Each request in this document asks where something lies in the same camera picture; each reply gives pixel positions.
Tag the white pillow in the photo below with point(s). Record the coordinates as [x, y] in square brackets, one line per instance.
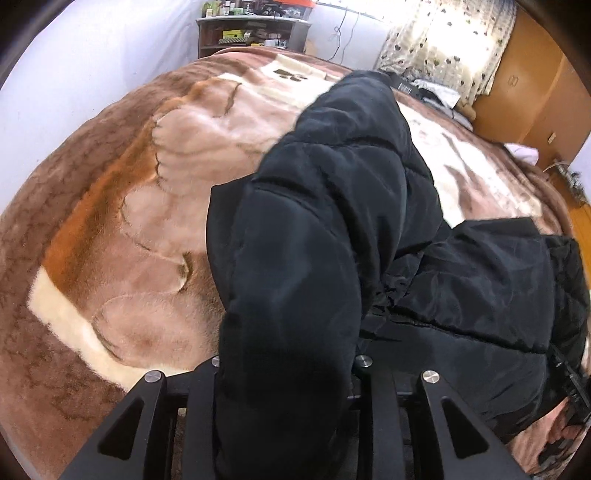
[527, 154]

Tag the orange wooden wardrobe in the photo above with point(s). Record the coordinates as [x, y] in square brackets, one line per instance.
[537, 98]

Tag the heart pattern curtain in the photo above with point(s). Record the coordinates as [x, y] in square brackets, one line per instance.
[458, 44]

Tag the black puffer jacket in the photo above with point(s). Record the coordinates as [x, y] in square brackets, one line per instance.
[338, 245]

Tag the person's right hand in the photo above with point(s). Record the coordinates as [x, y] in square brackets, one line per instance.
[565, 437]

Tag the power strip with cables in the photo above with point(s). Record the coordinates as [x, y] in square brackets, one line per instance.
[572, 179]

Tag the orange wooden headboard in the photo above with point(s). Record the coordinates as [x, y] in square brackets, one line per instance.
[579, 212]

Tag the pile of items by curtain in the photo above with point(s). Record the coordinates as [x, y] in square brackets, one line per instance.
[439, 97]

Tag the grey cluttered shelf unit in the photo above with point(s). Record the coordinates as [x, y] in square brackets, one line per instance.
[278, 24]

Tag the brown teddy bear blanket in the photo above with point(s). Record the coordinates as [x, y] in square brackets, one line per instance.
[104, 268]

